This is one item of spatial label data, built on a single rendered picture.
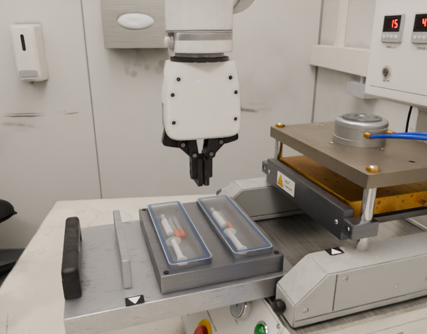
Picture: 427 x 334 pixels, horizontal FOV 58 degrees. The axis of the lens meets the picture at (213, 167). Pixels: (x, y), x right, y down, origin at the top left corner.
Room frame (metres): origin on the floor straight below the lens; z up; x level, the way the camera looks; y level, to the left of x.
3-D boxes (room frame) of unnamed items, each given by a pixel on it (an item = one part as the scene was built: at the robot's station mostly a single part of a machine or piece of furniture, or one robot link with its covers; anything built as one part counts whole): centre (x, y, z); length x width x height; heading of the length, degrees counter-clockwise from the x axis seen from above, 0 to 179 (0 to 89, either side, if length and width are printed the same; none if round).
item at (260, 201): (0.70, -0.12, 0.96); 0.25 x 0.05 x 0.07; 108
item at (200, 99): (0.51, 0.02, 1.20); 0.10 x 0.08 x 0.11; 107
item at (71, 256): (0.46, 0.19, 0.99); 0.15 x 0.02 x 0.04; 18
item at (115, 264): (0.50, 0.06, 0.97); 0.30 x 0.22 x 0.08; 108
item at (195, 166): (0.51, 0.03, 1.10); 0.03 x 0.03 x 0.07; 17
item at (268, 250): (0.53, -0.02, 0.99); 0.18 x 0.06 x 0.02; 18
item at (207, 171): (0.52, 0.00, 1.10); 0.03 x 0.03 x 0.07; 17
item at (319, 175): (0.59, -0.23, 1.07); 0.22 x 0.17 x 0.10; 18
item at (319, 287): (0.44, -0.20, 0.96); 0.26 x 0.05 x 0.07; 108
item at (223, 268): (0.51, 0.02, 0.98); 0.20 x 0.17 x 0.03; 18
